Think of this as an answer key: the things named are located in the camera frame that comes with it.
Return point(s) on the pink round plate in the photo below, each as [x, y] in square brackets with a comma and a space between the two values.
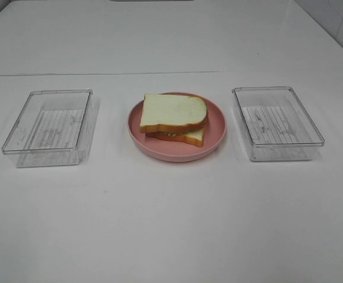
[215, 130]

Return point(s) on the clear left plastic container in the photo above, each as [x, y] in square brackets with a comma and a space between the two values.
[54, 128]

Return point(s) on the clear right plastic container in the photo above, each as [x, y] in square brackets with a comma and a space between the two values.
[275, 125]

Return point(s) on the clear plastic container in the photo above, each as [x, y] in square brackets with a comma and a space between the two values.
[54, 128]
[275, 125]

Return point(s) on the bread slice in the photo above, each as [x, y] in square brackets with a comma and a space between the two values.
[195, 138]
[172, 113]

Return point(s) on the green lettuce leaf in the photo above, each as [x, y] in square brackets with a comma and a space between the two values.
[173, 134]

